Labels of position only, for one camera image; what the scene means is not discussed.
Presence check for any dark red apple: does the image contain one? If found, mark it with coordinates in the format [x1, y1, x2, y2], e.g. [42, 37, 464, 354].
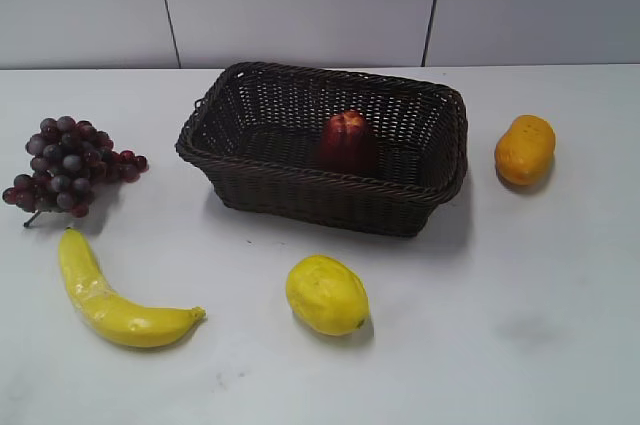
[317, 110, 377, 175]

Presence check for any black woven basket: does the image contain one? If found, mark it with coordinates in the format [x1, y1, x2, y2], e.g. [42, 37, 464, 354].
[176, 62, 468, 237]

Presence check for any yellow lemon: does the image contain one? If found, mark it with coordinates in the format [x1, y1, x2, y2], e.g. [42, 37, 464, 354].
[285, 255, 370, 337]

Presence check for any orange yellow mango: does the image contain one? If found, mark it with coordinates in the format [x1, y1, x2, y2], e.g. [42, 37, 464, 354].
[494, 115, 556, 187]

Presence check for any purple grape bunch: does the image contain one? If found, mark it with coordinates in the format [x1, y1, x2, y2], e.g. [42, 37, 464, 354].
[1, 116, 149, 228]

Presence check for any yellow banana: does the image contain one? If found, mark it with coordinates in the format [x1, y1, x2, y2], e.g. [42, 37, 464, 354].
[58, 228, 206, 349]

